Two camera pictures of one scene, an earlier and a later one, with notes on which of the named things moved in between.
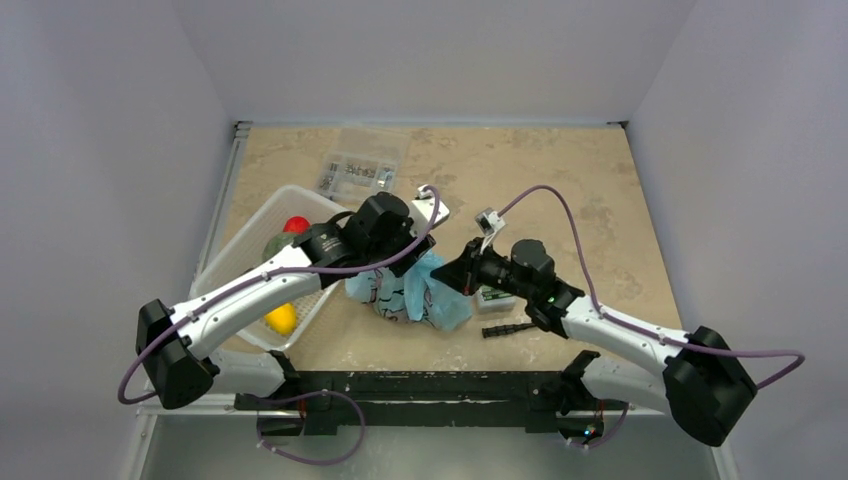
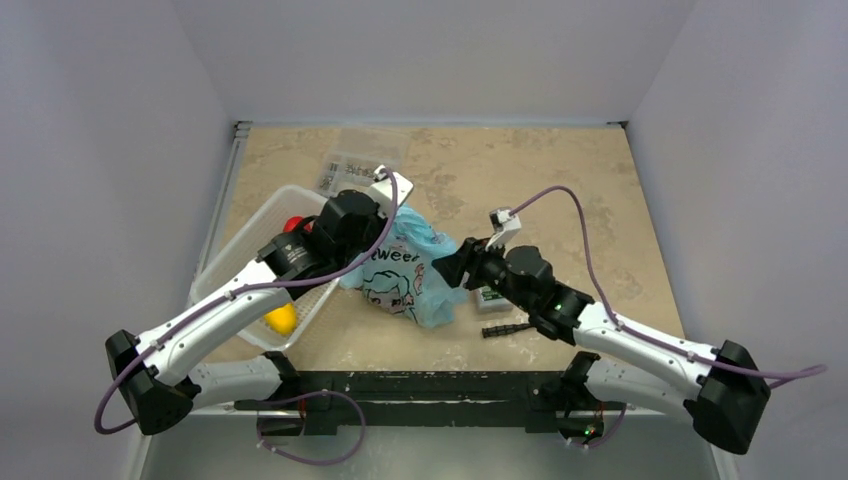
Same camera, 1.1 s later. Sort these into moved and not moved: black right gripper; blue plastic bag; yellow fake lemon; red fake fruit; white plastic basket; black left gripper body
Moved: blue plastic bag; black left gripper body
Not moved: black right gripper; yellow fake lemon; red fake fruit; white plastic basket
